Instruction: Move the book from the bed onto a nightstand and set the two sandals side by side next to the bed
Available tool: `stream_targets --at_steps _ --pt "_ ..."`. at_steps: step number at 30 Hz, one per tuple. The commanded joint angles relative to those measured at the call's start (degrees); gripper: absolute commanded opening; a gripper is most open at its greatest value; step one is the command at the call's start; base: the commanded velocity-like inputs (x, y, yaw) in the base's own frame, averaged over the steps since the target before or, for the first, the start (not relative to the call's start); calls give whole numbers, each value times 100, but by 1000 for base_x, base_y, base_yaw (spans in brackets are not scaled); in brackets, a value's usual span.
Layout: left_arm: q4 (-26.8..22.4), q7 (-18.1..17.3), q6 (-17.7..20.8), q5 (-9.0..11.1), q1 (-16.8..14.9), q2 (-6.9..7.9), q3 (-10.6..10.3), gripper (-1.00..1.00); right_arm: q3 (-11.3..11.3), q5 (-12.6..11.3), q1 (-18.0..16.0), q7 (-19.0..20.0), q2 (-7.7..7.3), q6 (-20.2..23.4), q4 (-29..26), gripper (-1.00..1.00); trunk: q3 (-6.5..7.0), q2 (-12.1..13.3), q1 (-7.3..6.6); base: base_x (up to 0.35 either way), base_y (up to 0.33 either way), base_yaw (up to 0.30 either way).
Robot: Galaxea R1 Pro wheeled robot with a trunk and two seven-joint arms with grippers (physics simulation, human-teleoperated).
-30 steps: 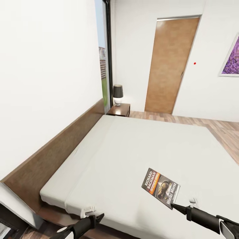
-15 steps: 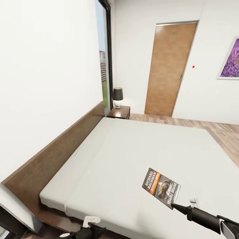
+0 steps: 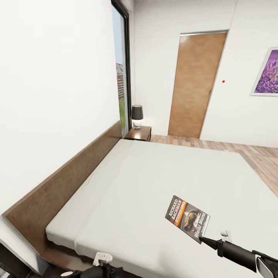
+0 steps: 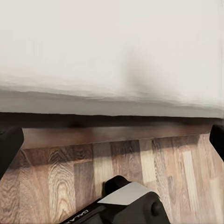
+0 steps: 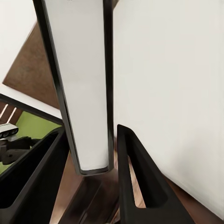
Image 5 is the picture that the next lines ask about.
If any hardback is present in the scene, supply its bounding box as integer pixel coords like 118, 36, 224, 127
33, 0, 114, 176

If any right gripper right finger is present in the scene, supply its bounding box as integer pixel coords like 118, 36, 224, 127
117, 124, 196, 224

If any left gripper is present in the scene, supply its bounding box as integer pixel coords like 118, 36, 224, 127
0, 136, 41, 165

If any nightstand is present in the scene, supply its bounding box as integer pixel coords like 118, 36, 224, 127
49, 150, 119, 224

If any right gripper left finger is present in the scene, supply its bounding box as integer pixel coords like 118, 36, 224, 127
0, 126, 70, 224

